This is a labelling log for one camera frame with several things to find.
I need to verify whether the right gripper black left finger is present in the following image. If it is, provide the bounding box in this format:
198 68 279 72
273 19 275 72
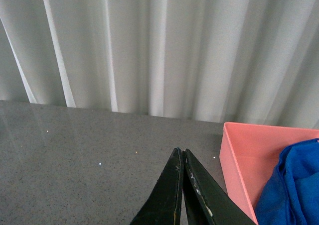
130 148 184 225

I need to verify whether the white pleated curtain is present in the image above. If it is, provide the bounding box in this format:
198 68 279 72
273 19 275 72
0 0 319 128

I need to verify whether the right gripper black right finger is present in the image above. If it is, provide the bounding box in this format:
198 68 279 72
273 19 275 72
182 149 254 225

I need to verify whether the pink plastic bin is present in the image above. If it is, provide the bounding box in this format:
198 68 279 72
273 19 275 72
219 122 319 223

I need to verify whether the blue microfiber cloth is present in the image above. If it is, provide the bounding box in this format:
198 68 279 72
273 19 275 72
255 138 319 225

